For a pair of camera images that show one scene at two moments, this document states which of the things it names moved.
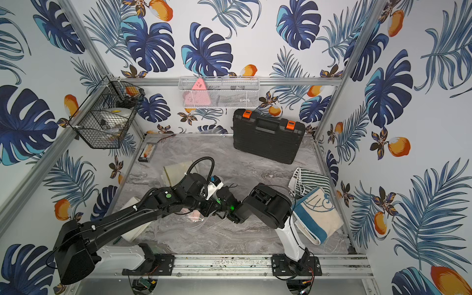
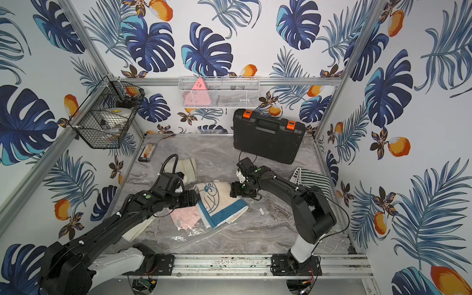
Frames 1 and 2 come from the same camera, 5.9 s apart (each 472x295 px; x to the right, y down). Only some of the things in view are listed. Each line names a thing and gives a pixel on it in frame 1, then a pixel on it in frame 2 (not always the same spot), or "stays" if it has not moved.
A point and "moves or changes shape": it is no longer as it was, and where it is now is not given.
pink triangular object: x=198 y=96 stays
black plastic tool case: x=273 y=138 stays
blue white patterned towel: x=316 y=217 moves or changes shape
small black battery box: x=147 y=152 stays
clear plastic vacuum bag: x=216 y=233 moves or changes shape
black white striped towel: x=303 y=181 stays
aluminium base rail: x=242 y=268 stays
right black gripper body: x=226 y=209 -> x=242 y=188
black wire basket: x=104 y=119 stays
